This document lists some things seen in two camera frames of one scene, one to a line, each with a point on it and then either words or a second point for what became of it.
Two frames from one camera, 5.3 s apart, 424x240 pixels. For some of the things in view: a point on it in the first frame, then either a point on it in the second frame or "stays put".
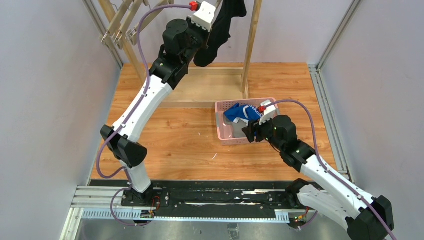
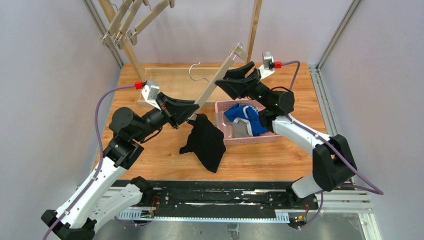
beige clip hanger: (133, 33) stays put
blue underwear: (248, 112) stays put
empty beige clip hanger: (108, 37) stays put
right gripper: (249, 132) to (252, 81)
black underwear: (229, 9) to (206, 141)
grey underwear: (237, 128) stays put
